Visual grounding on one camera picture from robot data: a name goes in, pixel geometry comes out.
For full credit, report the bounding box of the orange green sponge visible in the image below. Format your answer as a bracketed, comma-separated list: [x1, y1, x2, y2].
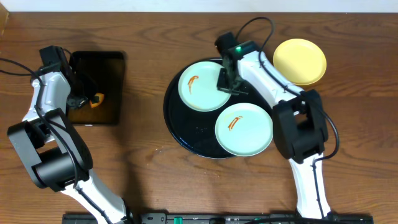
[90, 93, 104, 108]

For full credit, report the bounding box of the mint green plate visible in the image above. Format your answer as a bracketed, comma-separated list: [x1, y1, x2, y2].
[178, 61, 231, 112]
[215, 103, 273, 157]

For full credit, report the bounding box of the yellow plate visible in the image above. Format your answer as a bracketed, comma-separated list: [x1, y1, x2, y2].
[273, 39, 327, 86]

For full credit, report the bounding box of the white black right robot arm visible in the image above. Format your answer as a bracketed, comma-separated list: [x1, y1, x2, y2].
[217, 47, 331, 220]

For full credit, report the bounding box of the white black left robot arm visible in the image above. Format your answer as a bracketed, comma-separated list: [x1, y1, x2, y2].
[7, 71, 134, 223]

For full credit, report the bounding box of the black rectangular water tray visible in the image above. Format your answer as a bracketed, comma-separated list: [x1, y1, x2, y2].
[67, 51, 126, 126]

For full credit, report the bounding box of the round black serving tray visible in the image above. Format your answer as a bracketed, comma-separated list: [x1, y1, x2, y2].
[163, 58, 271, 159]

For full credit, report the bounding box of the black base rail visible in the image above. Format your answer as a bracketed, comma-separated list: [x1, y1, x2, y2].
[61, 212, 374, 224]

